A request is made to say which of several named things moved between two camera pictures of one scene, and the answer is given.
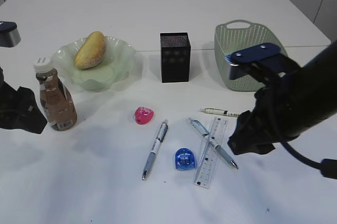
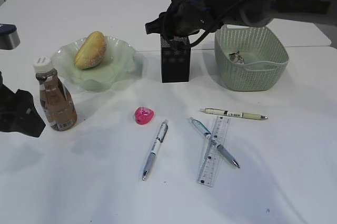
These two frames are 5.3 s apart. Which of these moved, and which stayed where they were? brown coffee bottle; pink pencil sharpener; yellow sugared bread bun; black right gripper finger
Moved: black right gripper finger
Stayed: brown coffee bottle; yellow sugared bread bun; pink pencil sharpener
